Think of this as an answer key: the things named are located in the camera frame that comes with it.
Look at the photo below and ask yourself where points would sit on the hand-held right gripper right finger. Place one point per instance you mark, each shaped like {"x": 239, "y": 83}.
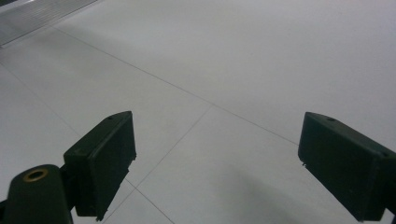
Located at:
{"x": 345, "y": 168}

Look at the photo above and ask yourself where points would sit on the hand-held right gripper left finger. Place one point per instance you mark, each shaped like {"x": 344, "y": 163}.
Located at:
{"x": 102, "y": 161}

